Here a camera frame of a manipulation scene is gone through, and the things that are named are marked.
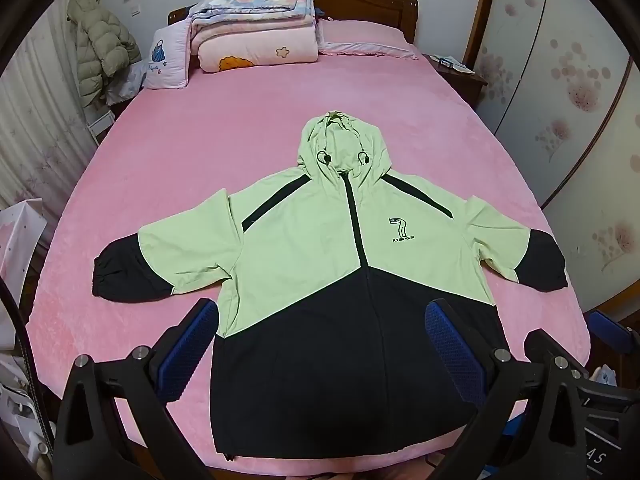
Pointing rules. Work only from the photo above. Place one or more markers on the wooden headboard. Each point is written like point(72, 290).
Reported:
point(360, 2)

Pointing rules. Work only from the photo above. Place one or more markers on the flower-patterned wardrobe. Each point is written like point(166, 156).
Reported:
point(575, 110)

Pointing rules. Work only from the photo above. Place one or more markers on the pink bed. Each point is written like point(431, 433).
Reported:
point(200, 160)

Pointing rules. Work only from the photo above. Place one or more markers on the white rack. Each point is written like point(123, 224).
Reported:
point(100, 127)

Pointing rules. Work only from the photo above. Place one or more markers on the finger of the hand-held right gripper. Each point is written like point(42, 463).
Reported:
point(542, 345)
point(610, 332)

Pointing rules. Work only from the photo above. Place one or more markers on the folded floral quilt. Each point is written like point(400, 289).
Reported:
point(250, 0)

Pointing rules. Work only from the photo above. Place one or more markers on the white plastic panel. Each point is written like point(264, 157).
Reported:
point(22, 245)

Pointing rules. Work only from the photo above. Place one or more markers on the beige puffer jacket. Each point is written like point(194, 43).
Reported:
point(95, 45)

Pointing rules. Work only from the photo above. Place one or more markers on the wooden door frame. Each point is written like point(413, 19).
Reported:
point(482, 10)

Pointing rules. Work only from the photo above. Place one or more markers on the folded pink flower-print blanket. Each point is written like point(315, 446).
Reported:
point(260, 50)

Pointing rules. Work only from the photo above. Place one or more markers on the pink pillow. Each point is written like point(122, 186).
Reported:
point(360, 35)

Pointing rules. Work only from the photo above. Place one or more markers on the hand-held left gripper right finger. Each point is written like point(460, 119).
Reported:
point(452, 350)

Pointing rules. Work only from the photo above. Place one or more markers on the white printed cushion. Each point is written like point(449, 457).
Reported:
point(167, 60)

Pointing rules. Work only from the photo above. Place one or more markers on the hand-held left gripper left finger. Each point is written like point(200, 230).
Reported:
point(185, 345)

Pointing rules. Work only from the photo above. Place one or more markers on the dark wooden nightstand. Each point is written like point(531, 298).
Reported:
point(465, 87)

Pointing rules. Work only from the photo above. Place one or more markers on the green and black hooded jacket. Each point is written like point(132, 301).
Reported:
point(310, 260)

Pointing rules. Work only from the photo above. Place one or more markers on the pale blue cloth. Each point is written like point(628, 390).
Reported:
point(125, 85)

